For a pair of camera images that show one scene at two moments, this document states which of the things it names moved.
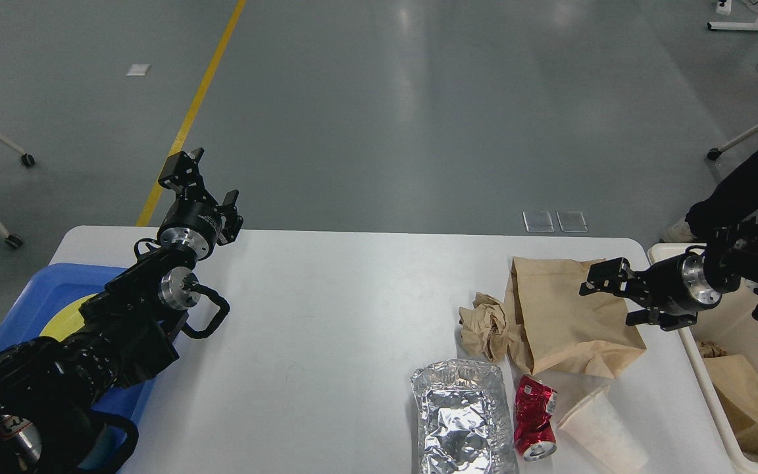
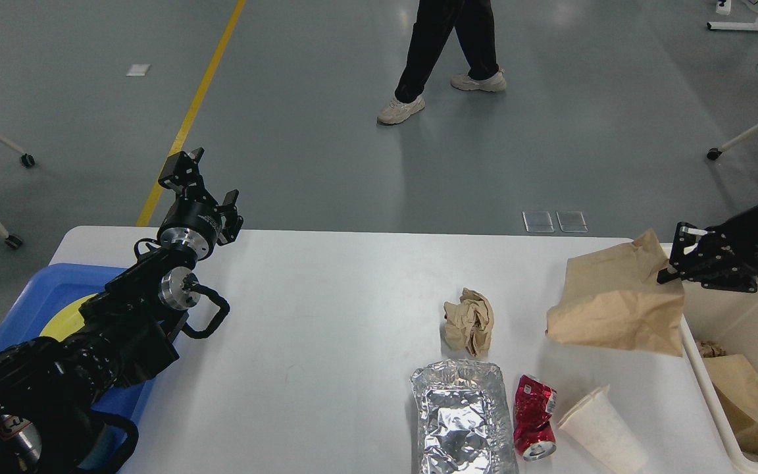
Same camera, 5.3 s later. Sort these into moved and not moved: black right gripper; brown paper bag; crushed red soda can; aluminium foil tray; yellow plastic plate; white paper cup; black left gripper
Moved: black right gripper; brown paper bag
Not moved: aluminium foil tray; white paper cup; yellow plastic plate; crushed red soda can; black left gripper
